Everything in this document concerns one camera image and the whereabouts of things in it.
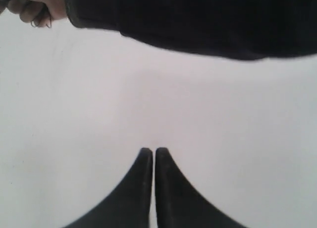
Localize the black sleeved forearm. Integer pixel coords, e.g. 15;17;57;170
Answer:
64;0;317;60

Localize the bare human hand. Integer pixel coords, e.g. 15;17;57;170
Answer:
0;0;67;28

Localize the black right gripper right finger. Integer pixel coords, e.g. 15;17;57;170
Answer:
155;148;243;228

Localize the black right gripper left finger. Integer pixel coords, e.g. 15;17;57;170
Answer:
67;148;153;228

